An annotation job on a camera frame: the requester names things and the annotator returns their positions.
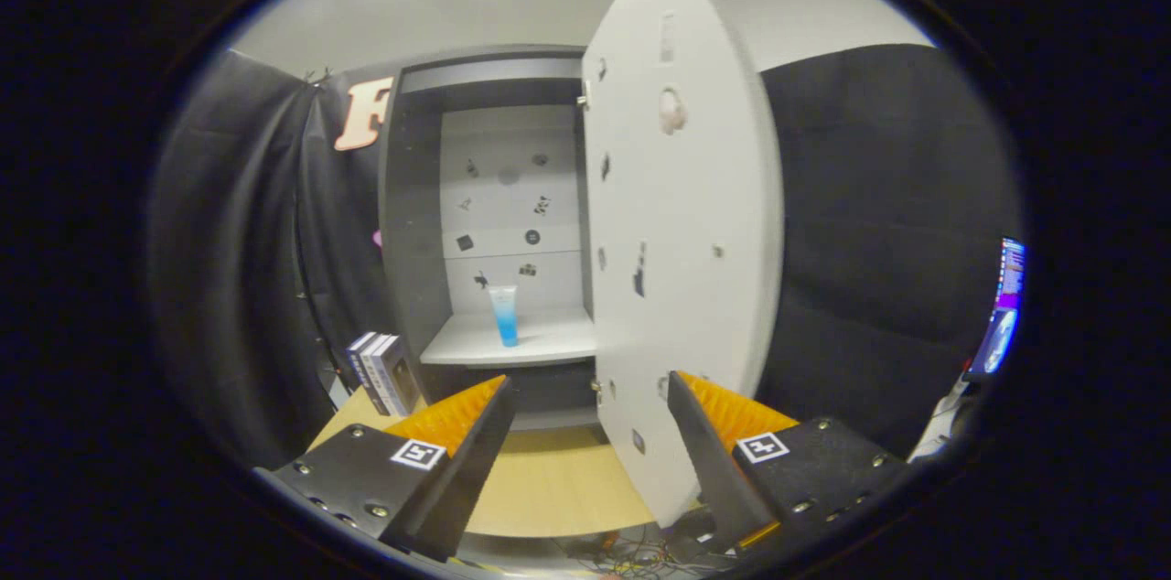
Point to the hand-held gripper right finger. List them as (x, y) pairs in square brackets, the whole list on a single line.
[(706, 461)]

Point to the black backdrop cloth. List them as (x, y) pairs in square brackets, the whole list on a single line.
[(878, 223)]

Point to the white cabinet door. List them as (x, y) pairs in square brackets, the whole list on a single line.
[(695, 287)]

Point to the blue and white tube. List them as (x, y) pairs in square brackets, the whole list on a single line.
[(504, 319)]

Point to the grey cabinet body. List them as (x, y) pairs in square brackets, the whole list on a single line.
[(412, 223)]

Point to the computer monitor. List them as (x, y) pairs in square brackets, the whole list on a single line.
[(1002, 324)]

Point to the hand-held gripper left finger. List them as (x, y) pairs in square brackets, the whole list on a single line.
[(476, 461)]

